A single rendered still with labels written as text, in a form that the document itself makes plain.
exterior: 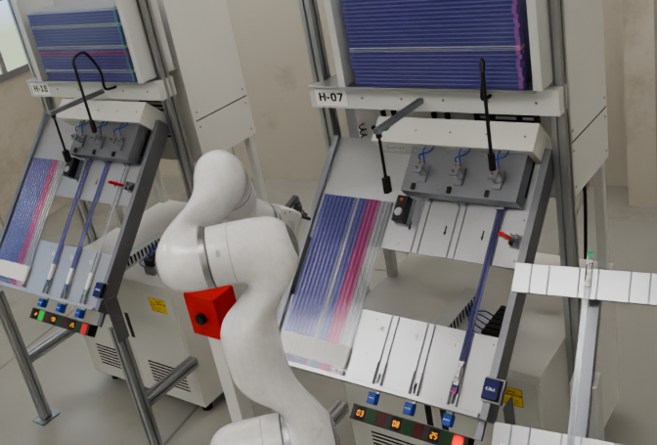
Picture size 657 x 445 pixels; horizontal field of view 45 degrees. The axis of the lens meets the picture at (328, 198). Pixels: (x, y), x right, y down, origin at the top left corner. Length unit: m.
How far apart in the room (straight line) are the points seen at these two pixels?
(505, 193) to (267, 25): 3.31
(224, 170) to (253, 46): 3.97
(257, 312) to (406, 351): 0.90
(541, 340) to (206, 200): 1.37
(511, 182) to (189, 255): 1.07
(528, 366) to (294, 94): 3.28
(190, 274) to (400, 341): 0.99
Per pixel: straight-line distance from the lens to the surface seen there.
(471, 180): 2.15
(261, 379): 1.37
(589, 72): 2.40
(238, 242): 1.26
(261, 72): 5.32
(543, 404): 2.37
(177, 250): 1.28
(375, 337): 2.20
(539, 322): 2.52
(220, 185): 1.33
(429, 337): 2.13
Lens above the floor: 2.02
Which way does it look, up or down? 23 degrees down
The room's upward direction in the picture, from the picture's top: 11 degrees counter-clockwise
